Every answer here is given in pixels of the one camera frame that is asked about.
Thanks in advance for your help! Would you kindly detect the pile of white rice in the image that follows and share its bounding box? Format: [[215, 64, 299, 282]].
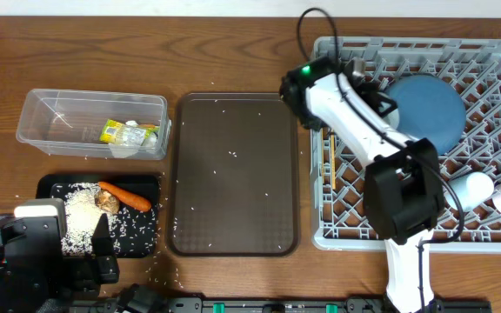
[[62, 185, 119, 256]]

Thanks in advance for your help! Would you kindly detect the brown food scrap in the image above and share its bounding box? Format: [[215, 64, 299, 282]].
[[94, 190, 120, 215]]

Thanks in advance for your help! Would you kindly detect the dark blue plate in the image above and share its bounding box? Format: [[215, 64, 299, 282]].
[[384, 75, 466, 156]]

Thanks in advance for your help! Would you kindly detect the orange carrot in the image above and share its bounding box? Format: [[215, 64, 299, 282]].
[[97, 182, 152, 212]]

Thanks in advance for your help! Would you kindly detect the white paper napkin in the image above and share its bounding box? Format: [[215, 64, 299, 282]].
[[101, 119, 160, 158]]

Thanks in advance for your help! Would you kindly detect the yellow snack wrapper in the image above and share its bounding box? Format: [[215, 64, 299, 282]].
[[99, 119, 160, 147]]

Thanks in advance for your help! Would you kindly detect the light blue plastic cup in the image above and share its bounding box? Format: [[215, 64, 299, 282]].
[[449, 172, 494, 212]]

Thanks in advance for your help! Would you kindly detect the light blue rice bowl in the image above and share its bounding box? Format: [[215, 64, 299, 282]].
[[384, 109, 400, 130]]

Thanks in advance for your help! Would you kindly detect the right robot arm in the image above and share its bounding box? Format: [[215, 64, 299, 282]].
[[279, 57, 444, 312]]

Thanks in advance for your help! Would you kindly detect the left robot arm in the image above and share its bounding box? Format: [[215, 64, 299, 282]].
[[0, 214, 119, 312]]

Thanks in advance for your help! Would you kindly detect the black waste tray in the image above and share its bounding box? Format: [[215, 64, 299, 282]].
[[36, 173, 159, 258]]

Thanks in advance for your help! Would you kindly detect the wooden chopstick in rack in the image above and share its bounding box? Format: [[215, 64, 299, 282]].
[[319, 128, 324, 185], [329, 132, 337, 190]]

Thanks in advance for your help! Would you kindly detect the grey plastic dishwasher rack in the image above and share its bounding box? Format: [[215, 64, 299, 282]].
[[310, 37, 501, 251]]

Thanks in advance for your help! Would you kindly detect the clear plastic waste bin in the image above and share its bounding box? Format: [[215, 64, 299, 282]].
[[16, 89, 171, 160]]

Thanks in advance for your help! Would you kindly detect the dark brown serving tray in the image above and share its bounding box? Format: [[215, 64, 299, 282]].
[[168, 92, 299, 256]]

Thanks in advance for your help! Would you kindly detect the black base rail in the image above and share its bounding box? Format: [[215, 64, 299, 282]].
[[67, 284, 493, 313]]

